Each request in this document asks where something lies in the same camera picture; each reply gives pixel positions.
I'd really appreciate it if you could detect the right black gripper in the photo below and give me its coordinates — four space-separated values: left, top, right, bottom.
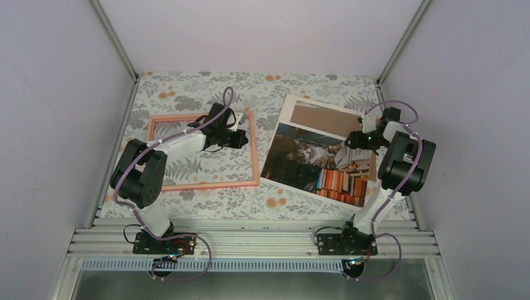
346 131 390 151

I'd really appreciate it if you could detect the cat and books photo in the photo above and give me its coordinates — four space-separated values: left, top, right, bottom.
261 122 376 208

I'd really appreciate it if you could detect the pink wooden picture frame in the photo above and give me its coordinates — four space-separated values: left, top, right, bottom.
162 111 259 193

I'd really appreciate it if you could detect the brown cardboard backing board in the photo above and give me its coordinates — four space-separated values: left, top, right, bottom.
277 94 376 181

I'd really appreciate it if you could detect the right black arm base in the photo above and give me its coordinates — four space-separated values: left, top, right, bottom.
314 231 379 279

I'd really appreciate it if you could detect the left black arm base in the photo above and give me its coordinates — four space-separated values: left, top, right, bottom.
132 230 196 278

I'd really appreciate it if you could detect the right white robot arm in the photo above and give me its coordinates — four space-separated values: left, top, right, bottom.
338 107 436 254

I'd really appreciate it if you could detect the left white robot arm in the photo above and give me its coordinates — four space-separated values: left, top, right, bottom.
109 103 249 253

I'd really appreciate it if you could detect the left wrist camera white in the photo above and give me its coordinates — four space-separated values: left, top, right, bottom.
227 112 246 132

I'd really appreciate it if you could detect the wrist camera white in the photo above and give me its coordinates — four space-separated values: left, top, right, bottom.
227 112 246 132
358 114 378 133

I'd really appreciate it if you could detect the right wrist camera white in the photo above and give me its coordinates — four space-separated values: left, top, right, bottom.
358 114 378 133

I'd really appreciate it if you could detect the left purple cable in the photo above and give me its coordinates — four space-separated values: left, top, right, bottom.
112 86 235 283

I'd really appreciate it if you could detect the aluminium mounting rail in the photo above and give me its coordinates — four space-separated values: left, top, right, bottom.
67 218 441 259

